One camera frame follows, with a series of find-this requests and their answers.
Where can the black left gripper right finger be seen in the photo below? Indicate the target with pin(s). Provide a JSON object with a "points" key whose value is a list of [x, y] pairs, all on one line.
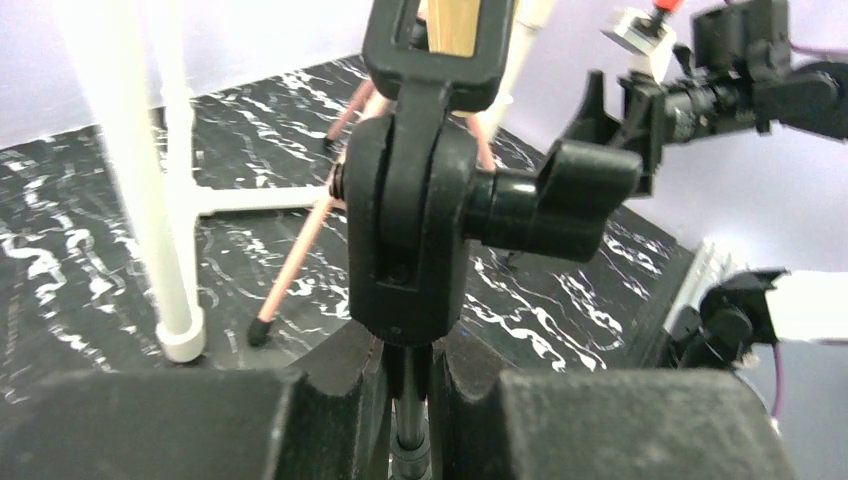
{"points": [[609, 424]]}

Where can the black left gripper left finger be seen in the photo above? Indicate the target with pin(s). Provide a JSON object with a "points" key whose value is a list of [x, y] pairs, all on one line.
{"points": [[196, 424]]}

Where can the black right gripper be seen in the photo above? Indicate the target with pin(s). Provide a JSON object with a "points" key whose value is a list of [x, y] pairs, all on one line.
{"points": [[657, 115]]}

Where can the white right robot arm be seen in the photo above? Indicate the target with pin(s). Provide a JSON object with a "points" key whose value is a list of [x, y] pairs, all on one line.
{"points": [[778, 200]]}

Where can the pink music stand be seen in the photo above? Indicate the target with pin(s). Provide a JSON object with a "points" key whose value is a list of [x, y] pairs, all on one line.
{"points": [[455, 26]]}

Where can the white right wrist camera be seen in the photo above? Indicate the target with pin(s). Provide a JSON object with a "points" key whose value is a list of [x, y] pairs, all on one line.
{"points": [[646, 36]]}

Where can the white PVC pipe frame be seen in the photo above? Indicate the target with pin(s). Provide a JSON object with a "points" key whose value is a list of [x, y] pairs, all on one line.
{"points": [[160, 197]]}

